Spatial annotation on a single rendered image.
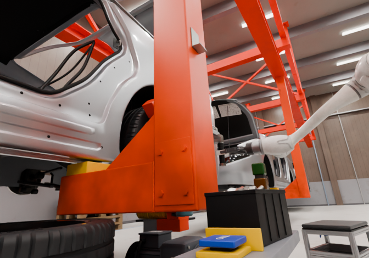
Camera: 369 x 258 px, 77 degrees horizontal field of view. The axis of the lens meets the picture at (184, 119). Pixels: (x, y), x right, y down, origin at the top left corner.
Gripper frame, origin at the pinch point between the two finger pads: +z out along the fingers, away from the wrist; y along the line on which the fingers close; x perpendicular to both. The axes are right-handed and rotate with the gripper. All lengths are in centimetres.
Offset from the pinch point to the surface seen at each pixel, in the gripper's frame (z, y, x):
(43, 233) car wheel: -1, -108, -33
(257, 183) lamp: -34, -57, -24
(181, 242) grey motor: -2, -56, -43
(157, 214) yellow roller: 37, -20, -35
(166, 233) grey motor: 10, -47, -41
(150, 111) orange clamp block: 24, -42, 21
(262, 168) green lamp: -36, -57, -19
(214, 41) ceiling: 212, 587, 566
